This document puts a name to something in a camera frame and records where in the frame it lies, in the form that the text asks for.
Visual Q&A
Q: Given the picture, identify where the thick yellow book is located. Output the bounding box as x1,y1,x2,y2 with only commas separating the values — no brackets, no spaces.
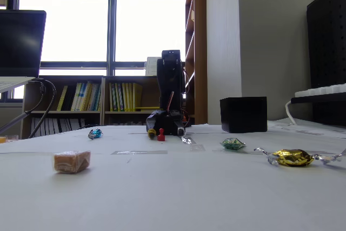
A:
132,82,143,112

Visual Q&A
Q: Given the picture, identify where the white paper table cover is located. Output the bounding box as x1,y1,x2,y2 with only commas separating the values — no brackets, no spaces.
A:
0,118,346,231

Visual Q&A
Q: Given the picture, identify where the dark window frame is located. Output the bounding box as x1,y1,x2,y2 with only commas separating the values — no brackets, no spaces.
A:
8,0,190,77

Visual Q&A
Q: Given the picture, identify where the blue wrapped candy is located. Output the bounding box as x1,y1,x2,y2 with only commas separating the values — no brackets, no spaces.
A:
88,128,104,140

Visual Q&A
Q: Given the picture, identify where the crumpled clear wrapper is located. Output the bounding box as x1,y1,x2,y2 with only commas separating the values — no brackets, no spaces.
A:
181,135,199,146

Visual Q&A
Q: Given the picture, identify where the thin black cable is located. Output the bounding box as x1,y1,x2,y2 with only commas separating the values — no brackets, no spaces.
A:
23,81,46,115

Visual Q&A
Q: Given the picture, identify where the brown caramel candy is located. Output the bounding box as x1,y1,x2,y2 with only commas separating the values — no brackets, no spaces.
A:
52,150,91,174

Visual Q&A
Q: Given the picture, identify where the tall wooden bookshelf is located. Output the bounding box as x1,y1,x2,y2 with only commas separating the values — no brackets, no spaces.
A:
185,0,208,125

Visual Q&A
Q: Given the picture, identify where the white paper sign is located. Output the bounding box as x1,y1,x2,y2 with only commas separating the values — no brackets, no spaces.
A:
145,56,163,76

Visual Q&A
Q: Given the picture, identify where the small orange container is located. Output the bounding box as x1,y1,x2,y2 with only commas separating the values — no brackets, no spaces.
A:
0,134,19,144

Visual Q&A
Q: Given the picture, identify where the black box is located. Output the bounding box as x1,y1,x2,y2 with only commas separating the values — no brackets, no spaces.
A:
219,96,268,134

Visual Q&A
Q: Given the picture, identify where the white power strip cable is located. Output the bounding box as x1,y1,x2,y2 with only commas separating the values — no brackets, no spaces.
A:
285,100,298,125

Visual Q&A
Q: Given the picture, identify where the green wrapped candy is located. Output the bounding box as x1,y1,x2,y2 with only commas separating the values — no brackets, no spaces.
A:
219,137,247,151

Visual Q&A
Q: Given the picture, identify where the black pegboard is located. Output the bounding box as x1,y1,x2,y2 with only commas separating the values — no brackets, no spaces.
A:
306,0,346,89

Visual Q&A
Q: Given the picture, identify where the black laptop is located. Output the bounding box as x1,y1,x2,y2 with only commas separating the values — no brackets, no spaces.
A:
0,9,47,94

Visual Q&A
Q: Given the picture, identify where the gold wrapped candy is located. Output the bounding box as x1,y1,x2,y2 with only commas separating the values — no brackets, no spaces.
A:
254,147,344,167

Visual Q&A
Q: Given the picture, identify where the grey gooseneck rod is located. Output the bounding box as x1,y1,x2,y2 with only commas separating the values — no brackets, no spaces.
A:
0,110,31,134

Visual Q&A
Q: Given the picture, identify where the clear tape strip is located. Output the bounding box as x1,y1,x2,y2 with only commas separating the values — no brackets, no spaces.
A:
110,149,168,156

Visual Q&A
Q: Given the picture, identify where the thick black laptop cable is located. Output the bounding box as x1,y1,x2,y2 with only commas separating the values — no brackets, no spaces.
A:
28,78,57,139

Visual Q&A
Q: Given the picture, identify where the black power strip tray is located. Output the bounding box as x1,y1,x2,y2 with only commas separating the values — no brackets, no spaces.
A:
290,95,346,127

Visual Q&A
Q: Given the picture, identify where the white power strip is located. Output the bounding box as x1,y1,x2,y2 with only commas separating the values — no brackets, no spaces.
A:
294,83,346,98

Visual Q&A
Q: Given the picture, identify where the low wooden bookshelf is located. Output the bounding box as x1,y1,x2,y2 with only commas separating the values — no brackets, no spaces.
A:
22,75,105,138
102,75,196,127

